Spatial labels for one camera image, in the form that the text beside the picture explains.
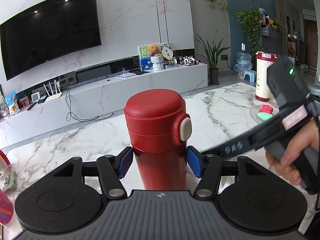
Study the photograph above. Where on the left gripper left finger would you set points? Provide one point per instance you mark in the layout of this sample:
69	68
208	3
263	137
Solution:
123	161

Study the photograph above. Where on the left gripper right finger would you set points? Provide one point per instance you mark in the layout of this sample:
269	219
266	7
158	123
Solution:
195	160

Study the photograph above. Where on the red thermos bottle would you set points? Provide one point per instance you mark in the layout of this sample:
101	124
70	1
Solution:
159	128

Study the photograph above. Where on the pink plastic container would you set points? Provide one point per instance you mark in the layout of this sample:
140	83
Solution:
6	209

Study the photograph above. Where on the person right hand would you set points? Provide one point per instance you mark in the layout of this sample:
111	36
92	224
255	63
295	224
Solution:
307	136

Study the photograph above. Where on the clear glass plate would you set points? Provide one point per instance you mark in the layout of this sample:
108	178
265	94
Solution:
255	109

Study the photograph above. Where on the blue plastic stool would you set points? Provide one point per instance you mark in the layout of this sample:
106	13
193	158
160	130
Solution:
251	74

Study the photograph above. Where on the white red tall tumbler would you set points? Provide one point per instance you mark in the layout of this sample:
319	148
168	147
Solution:
264	60

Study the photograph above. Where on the white marble tv cabinet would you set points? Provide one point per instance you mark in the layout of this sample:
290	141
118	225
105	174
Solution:
97	99

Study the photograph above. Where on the water jug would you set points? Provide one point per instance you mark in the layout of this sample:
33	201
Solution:
243	62

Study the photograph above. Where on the white wifi router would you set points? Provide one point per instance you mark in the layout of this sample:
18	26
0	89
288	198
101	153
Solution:
53	91

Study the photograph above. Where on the black white cow toys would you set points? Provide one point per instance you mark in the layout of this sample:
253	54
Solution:
188	61

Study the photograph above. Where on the green blue painting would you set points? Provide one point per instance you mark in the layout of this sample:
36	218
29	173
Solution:
144	59

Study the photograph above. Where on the green ivy on shelf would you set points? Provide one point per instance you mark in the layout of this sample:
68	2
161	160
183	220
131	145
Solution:
251	21

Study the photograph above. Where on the potted green floor plant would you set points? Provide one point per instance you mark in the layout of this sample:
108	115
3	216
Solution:
212	51

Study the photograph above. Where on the white patterned pot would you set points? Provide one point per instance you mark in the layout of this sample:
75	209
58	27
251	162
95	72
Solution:
157	63

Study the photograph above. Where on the white round paper fan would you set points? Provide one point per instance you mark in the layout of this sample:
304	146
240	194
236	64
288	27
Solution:
167	52

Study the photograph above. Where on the teddy bear toy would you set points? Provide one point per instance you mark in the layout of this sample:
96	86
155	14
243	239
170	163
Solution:
153	50

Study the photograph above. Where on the clear box with green items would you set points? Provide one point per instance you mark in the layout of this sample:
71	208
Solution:
8	179

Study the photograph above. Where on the white red mug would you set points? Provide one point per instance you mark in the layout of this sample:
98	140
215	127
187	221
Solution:
4	158

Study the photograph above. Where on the blue snack bag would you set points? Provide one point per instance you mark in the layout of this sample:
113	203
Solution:
11	101

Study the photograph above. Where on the black curved television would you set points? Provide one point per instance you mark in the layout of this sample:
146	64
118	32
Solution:
46	31

